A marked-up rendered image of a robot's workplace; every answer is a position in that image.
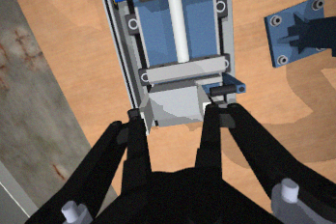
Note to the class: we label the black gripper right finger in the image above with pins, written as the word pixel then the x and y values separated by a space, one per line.
pixel 298 194

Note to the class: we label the grey metal block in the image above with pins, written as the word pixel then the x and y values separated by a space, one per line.
pixel 174 100

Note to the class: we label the grey flat bar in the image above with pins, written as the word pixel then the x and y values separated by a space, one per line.
pixel 203 80
pixel 216 98

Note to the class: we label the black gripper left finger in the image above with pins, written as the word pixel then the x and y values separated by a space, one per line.
pixel 81 197

